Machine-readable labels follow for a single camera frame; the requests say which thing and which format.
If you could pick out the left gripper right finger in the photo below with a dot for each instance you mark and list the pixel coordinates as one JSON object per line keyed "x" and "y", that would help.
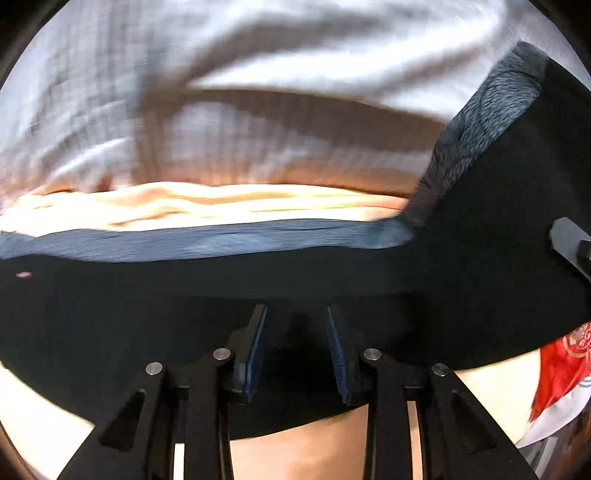
{"x": 458, "y": 437}

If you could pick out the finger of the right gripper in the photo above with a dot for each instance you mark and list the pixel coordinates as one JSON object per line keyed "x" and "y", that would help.
{"x": 573, "y": 244}

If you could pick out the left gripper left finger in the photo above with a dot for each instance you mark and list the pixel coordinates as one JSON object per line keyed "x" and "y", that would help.
{"x": 136, "y": 439}

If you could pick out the dark navy pants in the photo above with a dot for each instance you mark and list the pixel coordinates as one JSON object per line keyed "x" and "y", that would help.
{"x": 466, "y": 275}

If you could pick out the red cloth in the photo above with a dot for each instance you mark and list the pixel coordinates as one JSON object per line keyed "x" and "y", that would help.
{"x": 564, "y": 364}

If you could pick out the peach bed blanket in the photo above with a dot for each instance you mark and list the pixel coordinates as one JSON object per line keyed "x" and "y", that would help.
{"x": 47, "y": 436}

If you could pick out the grey checkered quilt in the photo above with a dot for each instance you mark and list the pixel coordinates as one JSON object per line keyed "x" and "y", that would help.
{"x": 347, "y": 94}

